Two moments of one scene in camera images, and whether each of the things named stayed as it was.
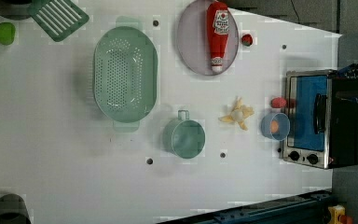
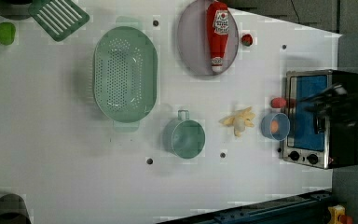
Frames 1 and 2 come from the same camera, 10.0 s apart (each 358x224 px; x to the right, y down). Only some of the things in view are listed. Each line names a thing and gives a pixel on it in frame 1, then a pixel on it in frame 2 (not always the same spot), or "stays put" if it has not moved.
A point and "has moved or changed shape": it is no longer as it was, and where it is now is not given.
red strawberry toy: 247,39 stays put
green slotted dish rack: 59,19 stays put
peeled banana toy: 238,114 has moved or changed shape
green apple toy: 4,33 stays put
